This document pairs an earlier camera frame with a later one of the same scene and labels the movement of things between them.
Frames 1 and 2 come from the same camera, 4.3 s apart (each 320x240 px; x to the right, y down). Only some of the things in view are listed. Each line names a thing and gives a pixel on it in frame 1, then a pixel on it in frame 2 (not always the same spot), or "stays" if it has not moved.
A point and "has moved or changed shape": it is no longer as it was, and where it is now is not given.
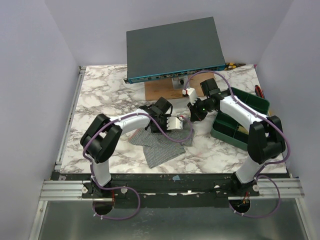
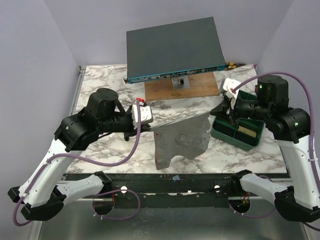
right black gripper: (196, 110) to (230, 110)
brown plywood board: (162, 89) stays
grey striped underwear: (157, 148) has moved or changed shape
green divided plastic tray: (231, 131) stays
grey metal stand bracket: (179, 82) stays
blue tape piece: (176, 177) stays
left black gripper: (154, 130) to (133, 129)
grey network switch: (178, 49) stays
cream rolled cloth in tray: (242, 129) stays
